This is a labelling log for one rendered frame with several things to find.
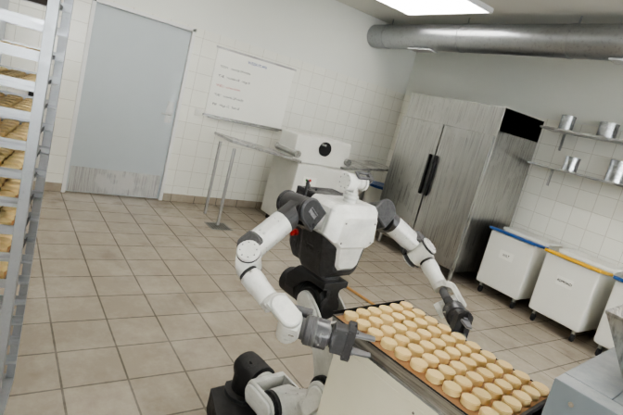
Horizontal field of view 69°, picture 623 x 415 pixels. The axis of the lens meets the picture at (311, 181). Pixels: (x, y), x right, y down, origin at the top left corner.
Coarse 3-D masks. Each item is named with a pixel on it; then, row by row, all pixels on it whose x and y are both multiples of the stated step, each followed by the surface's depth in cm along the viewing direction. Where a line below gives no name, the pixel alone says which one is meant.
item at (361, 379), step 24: (336, 360) 154; (360, 360) 147; (336, 384) 153; (360, 384) 146; (384, 384) 139; (336, 408) 153; (360, 408) 145; (384, 408) 138; (408, 408) 132; (432, 408) 126
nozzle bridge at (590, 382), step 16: (608, 352) 106; (576, 368) 92; (592, 368) 95; (608, 368) 97; (560, 384) 85; (576, 384) 85; (592, 384) 87; (608, 384) 89; (560, 400) 85; (576, 400) 83; (592, 400) 81; (608, 400) 82
